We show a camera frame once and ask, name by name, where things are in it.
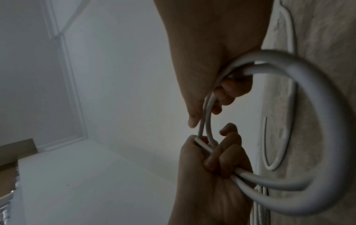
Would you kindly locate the brown wooden furniture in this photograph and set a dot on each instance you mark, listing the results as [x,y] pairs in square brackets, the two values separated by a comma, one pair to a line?
[14,153]

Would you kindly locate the person's right hand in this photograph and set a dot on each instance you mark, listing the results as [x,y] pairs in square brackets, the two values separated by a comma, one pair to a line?
[205,39]

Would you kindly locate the person's left hand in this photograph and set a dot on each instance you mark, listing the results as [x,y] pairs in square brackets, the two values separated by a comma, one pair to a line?
[203,193]

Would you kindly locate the beige textured rug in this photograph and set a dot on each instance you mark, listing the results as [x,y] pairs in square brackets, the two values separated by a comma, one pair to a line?
[319,28]

